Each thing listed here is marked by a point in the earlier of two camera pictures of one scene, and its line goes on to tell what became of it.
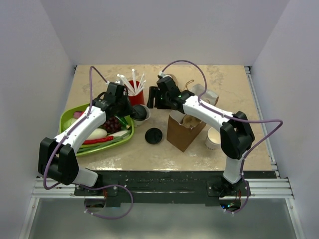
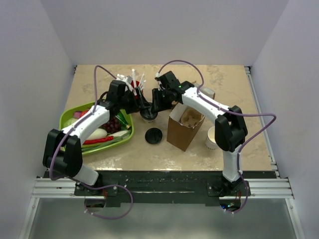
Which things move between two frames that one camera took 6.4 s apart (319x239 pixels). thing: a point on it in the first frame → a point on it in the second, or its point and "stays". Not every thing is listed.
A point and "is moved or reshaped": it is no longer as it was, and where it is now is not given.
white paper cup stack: [213, 139] stays
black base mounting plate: [172, 188] stays
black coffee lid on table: [153, 135] stays
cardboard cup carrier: [190, 121] stays
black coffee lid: [138, 112] is moved or reshaped
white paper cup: [137, 123] → [150, 121]
